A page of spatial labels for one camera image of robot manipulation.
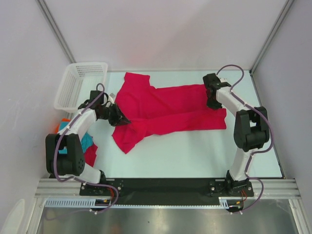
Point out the aluminium frame rail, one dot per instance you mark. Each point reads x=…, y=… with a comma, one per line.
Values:
x=273, y=189

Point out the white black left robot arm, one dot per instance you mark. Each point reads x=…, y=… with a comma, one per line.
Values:
x=64, y=153

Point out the crimson red t shirt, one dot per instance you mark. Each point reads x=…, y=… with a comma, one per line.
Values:
x=161, y=111

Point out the white slotted cable duct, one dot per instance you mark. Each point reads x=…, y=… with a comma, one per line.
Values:
x=94, y=203

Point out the white perforated plastic basket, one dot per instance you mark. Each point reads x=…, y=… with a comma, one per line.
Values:
x=78, y=80

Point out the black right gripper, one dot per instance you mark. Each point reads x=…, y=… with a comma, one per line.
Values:
x=212, y=106

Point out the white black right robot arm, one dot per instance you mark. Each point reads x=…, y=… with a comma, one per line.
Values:
x=251, y=132

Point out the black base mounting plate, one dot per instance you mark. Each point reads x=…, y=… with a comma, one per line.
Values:
x=177, y=191

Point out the teal folded t shirt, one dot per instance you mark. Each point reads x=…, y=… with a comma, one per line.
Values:
x=86, y=142

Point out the orange folded t shirt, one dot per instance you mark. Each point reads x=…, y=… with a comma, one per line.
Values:
x=62, y=124

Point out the red folded t shirt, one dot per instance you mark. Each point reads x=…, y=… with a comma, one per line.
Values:
x=90, y=155

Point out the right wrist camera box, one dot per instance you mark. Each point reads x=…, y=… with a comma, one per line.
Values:
x=223, y=80

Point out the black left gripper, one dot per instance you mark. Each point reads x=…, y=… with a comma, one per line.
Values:
x=119, y=119

